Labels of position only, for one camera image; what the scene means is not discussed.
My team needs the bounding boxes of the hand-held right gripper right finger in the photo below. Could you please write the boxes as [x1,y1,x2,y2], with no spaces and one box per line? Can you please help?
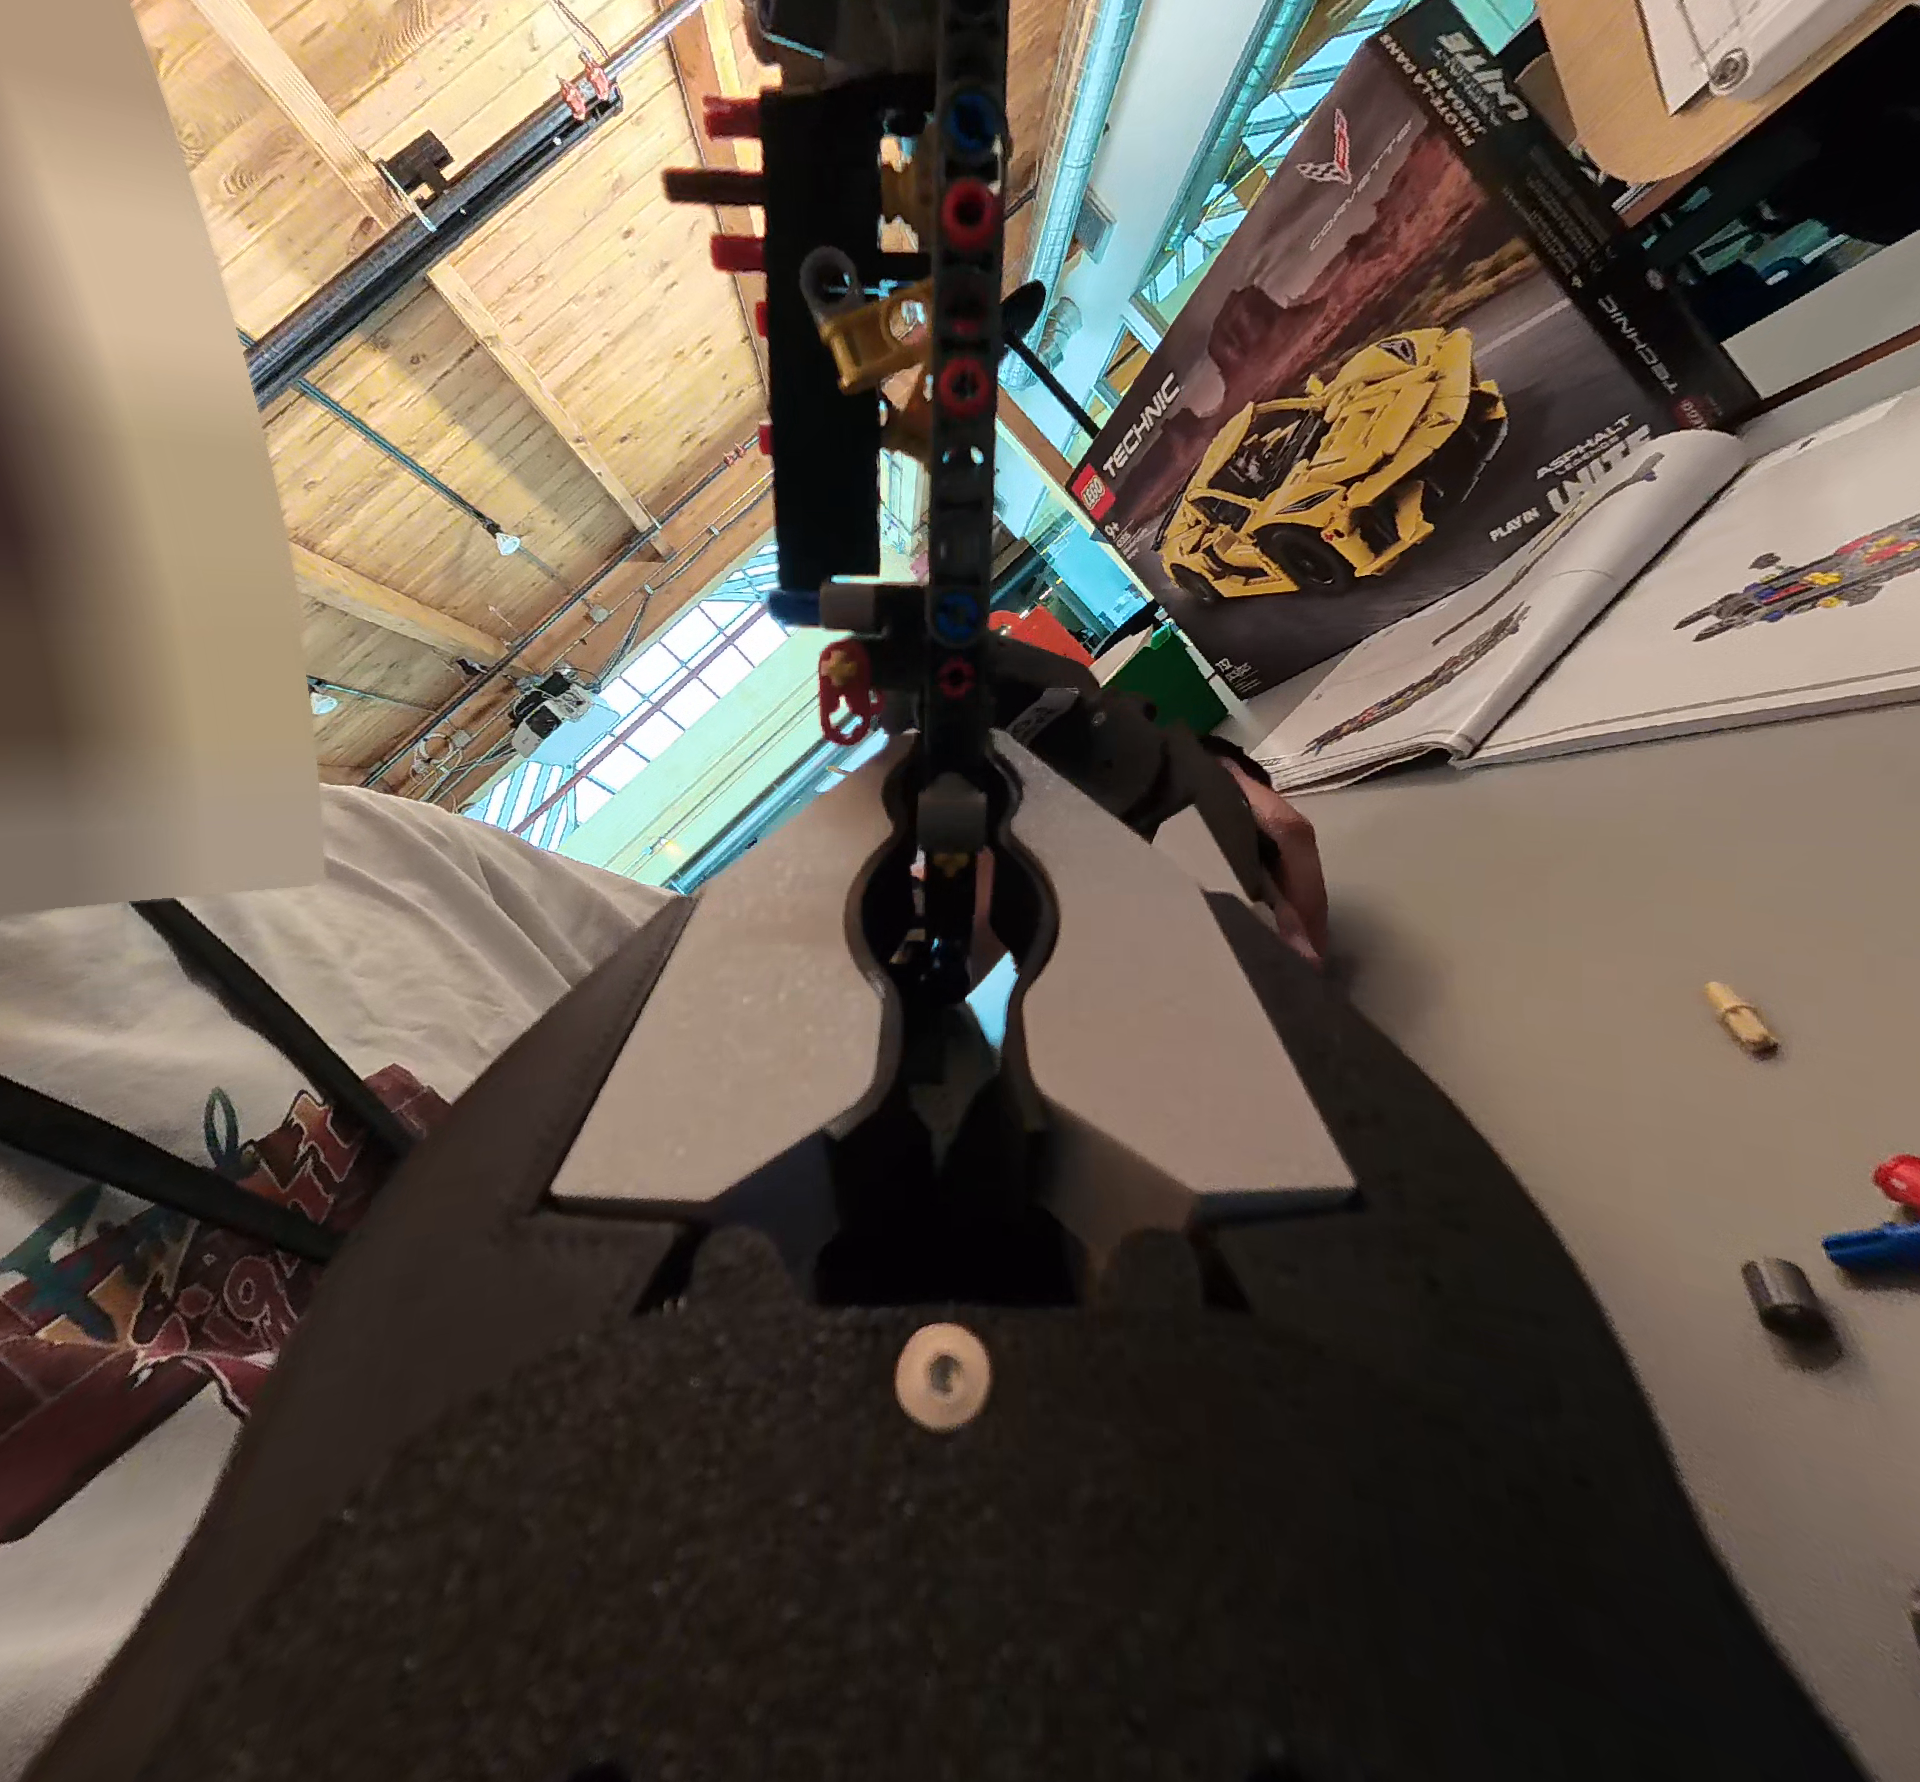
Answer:
[990,728,1363,1292]

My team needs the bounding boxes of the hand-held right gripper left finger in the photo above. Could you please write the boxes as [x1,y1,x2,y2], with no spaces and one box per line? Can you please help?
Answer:
[548,743,921,1292]

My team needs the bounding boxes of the multicoloured lego chassis assembly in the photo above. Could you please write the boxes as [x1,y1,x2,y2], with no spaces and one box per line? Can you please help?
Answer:
[659,0,1054,1108]

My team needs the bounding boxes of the lego instruction booklet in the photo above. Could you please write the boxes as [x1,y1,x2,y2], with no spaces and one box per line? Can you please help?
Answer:
[1253,424,1920,793]

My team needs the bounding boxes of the black lego set box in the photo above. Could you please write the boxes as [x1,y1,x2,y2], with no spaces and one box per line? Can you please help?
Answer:
[1064,0,1765,698]

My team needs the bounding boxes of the scattered small lego pins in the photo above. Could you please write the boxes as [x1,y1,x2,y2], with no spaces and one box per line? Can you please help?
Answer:
[1741,1152,1920,1346]

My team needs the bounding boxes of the person's left hand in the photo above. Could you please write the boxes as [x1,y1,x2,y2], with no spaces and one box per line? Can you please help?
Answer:
[1237,770,1334,967]

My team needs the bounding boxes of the green plastic object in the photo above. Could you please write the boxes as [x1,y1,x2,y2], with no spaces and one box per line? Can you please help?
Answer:
[1102,618,1233,740]

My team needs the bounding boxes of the white ceiling projector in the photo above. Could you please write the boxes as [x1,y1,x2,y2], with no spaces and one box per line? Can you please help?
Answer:
[506,667,606,753]

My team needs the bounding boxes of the black strap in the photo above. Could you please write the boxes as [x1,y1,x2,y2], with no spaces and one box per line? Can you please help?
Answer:
[0,1072,343,1270]
[137,900,416,1163]

